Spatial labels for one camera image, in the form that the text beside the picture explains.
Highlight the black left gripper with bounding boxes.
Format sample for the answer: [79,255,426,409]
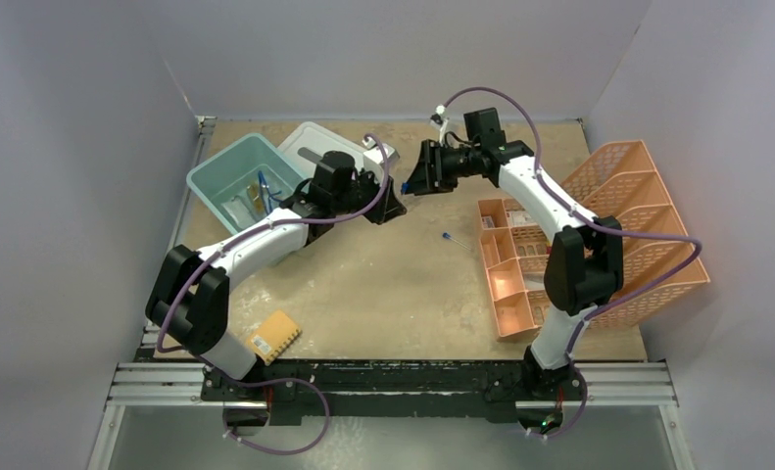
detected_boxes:
[332,168,406,226]

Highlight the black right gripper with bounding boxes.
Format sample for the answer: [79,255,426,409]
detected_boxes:
[403,140,482,198]

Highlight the white plastic bin lid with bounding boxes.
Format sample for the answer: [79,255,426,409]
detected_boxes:
[277,121,364,177]

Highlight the blue safety glasses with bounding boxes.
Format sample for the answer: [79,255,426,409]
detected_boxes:
[258,170,282,214]

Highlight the white packet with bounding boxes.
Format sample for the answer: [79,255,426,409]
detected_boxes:
[222,198,253,230]

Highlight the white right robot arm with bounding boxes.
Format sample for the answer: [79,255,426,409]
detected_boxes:
[402,106,623,399]

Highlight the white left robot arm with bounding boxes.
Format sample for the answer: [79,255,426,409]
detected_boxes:
[145,147,406,400]

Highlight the teal plastic bin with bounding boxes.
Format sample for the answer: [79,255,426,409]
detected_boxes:
[186,133,307,234]

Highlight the orange mesh file rack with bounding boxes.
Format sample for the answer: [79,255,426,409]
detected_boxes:
[477,140,711,341]

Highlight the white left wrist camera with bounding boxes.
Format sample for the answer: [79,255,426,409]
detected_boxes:
[363,136,399,182]

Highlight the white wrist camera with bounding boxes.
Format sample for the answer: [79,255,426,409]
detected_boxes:
[363,136,399,182]
[429,104,451,146]

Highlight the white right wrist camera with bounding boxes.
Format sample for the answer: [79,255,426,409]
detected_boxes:
[429,104,451,146]

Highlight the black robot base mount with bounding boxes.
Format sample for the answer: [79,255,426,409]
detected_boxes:
[201,359,586,433]

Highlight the aluminium table edge rail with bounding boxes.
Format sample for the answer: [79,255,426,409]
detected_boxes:
[139,116,218,350]

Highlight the aluminium front frame rail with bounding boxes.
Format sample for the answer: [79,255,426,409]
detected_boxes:
[89,359,694,469]

